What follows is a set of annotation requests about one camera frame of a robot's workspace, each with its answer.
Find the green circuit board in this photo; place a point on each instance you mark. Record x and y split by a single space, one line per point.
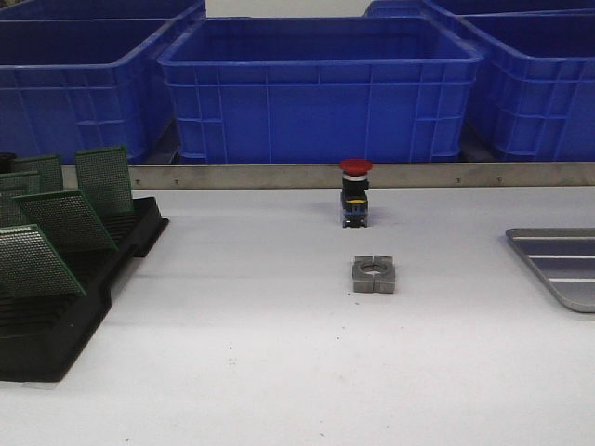
48 167
103 176
32 267
68 220
14 185

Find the silver metal tray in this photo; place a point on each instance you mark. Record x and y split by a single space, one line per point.
563 259

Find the black slotted board rack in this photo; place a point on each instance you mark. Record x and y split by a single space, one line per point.
41 337

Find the red emergency stop button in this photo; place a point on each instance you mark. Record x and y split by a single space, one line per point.
353 196

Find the grey metal clamp block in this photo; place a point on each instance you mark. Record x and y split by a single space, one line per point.
373 274

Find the centre blue plastic crate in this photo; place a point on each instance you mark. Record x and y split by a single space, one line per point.
319 90

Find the blue plastic crate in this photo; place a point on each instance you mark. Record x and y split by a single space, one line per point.
319 90
70 85
533 98

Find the far right blue crate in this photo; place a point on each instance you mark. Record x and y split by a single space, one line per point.
466 8

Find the right blue plastic crate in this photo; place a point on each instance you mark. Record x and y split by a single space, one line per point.
533 98

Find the left blue plastic crate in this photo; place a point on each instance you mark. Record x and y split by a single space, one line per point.
70 85

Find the far left blue crate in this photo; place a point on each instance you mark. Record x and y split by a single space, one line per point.
104 10

